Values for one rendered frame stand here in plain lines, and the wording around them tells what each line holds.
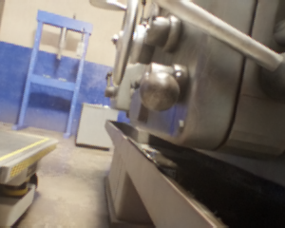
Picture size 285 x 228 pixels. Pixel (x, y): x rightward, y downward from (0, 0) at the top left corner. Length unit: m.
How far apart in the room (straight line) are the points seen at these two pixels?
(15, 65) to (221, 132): 4.66
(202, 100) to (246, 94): 0.05
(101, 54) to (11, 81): 1.59
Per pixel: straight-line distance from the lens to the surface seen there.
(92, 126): 3.27
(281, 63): 0.30
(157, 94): 0.19
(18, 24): 5.00
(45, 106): 4.70
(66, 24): 4.33
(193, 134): 0.30
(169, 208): 0.29
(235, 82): 0.31
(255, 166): 0.46
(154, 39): 0.40
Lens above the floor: 0.53
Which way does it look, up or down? level
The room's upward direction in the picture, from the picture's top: 11 degrees clockwise
